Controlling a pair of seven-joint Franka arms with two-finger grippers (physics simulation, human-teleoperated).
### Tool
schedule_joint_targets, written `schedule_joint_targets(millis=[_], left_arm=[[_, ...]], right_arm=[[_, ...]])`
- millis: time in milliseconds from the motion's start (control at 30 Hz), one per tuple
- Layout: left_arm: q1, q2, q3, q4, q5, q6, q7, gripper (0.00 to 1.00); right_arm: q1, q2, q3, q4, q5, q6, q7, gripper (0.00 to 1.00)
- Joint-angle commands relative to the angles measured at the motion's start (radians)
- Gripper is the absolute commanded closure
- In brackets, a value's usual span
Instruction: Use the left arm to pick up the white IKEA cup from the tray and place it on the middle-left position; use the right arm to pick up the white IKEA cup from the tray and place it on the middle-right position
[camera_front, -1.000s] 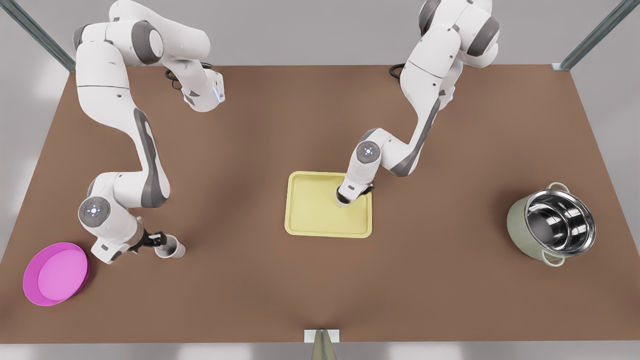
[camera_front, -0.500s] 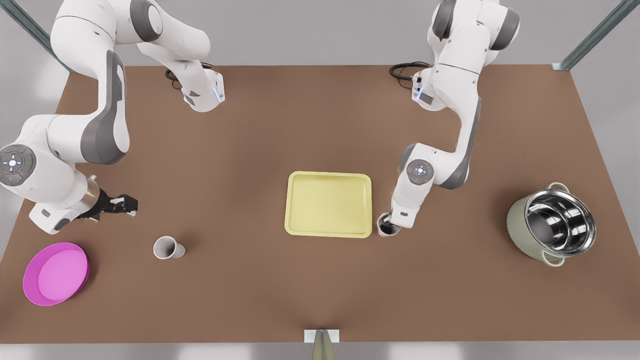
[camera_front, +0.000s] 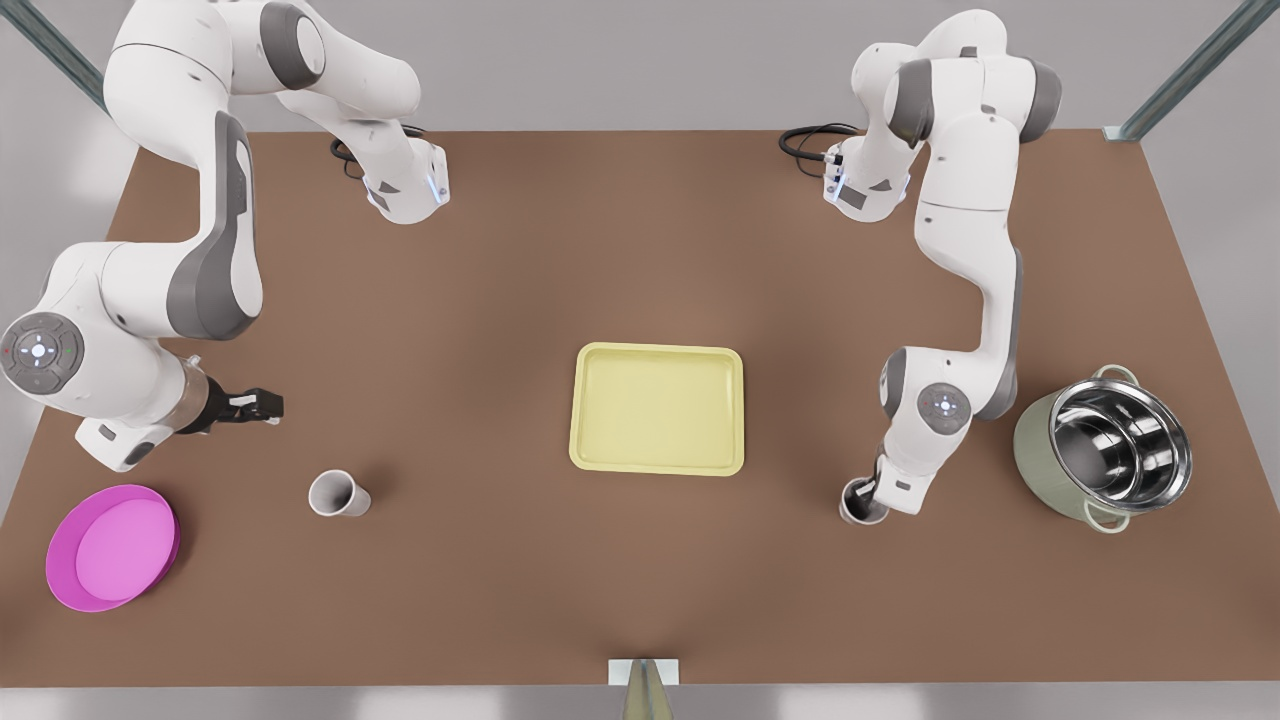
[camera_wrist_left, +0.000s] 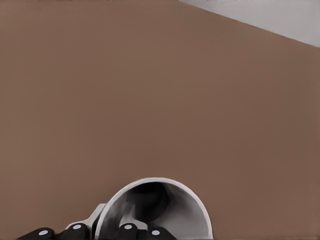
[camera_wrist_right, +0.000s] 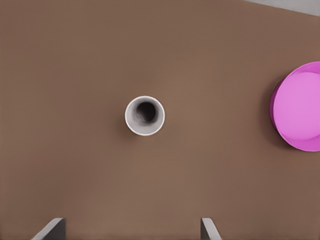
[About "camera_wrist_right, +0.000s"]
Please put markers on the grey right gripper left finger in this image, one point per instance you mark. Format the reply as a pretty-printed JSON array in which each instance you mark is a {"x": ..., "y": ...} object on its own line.
[{"x": 53, "y": 230}]

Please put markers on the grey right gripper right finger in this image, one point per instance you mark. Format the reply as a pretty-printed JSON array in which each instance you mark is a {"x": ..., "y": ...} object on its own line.
[{"x": 208, "y": 230}]

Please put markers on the white cup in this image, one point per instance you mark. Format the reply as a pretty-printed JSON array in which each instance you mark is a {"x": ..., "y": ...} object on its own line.
[{"x": 144, "y": 115}]

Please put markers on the pink round tray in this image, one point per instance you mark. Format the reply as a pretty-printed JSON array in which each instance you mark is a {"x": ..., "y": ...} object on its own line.
[{"x": 298, "y": 107}]

